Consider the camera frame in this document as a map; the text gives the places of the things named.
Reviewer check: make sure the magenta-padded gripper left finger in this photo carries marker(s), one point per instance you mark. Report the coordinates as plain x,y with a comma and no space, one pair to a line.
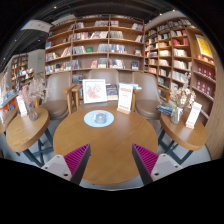
76,160

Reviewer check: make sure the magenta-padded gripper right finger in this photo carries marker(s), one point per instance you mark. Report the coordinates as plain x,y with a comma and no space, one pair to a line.
148,160

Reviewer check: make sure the round light blue mouse pad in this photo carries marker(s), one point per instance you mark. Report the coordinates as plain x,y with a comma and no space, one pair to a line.
88,119

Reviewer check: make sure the round wooden side table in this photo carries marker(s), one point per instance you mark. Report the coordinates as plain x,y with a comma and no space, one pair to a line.
181,136
26,133

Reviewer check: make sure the small white standing sign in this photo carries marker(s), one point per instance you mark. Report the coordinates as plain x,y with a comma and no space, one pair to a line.
194,114
22,106

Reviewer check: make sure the white sign on wooden base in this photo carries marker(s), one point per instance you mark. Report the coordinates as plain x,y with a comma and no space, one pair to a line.
125,97

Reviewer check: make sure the white framed flower picture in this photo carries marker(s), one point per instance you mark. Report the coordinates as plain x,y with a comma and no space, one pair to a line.
94,91

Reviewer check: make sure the stack of blue books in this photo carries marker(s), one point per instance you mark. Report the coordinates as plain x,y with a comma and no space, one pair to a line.
136,86

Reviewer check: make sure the dark blue book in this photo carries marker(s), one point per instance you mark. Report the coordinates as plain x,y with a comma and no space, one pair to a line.
112,91

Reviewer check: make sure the distant wooden bookshelf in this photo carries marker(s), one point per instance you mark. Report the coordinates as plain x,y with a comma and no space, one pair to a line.
21,70

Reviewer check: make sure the wooden bookshelf with books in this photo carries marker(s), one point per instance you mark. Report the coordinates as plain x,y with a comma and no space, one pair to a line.
176,53
96,46

